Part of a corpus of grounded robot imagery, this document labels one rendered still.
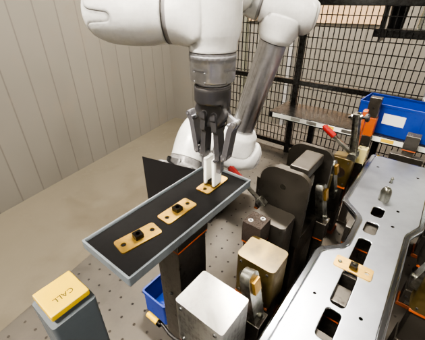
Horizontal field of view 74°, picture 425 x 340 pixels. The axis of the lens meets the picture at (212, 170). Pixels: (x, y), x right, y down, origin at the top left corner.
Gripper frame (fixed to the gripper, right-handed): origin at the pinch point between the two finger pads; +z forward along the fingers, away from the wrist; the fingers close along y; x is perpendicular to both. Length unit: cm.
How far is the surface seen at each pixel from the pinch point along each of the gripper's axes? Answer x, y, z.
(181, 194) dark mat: -7.6, -3.2, 4.1
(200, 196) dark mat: -5.6, 0.8, 4.1
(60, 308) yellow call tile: -39.1, 1.3, 4.1
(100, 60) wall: 133, -239, 19
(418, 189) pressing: 58, 43, 20
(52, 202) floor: 32, -200, 121
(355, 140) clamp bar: 56, 21, 8
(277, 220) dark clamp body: 6.4, 15.2, 12.1
